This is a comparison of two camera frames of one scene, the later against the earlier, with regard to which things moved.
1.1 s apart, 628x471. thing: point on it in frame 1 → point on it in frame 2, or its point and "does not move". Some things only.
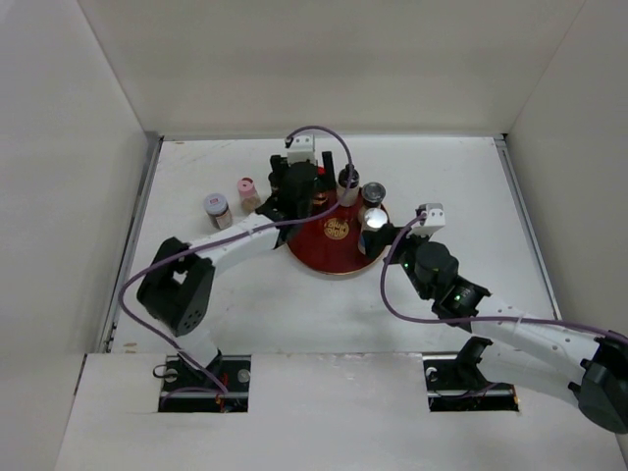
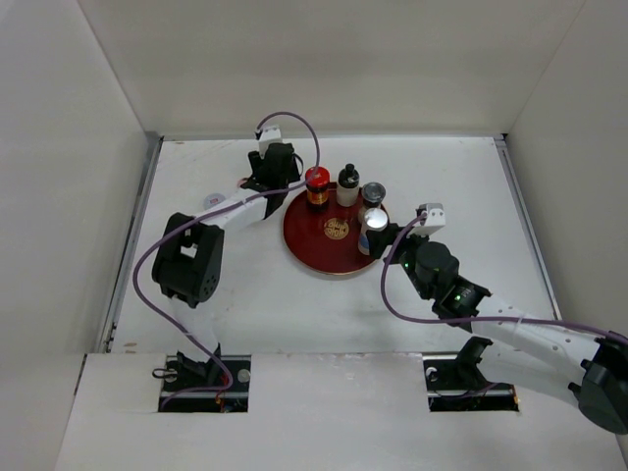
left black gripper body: [281, 164] → [257, 162]
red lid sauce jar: [321, 191] does not move
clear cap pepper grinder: [373, 193] does not move
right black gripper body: [407, 250] does not move
